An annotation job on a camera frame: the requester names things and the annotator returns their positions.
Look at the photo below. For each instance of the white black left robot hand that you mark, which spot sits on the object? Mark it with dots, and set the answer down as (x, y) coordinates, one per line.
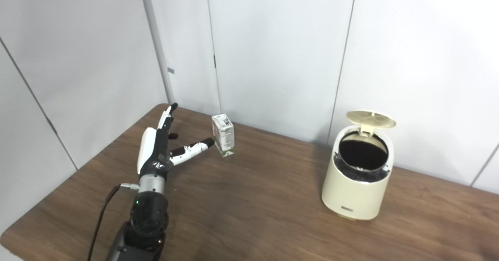
(150, 152)

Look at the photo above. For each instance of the white green milk carton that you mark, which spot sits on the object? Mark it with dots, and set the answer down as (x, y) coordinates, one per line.
(225, 138)

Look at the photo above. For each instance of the cream-colored lidded bin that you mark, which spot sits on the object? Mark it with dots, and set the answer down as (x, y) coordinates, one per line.
(353, 196)

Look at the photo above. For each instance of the black bin liner bag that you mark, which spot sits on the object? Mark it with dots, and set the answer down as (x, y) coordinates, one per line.
(362, 152)

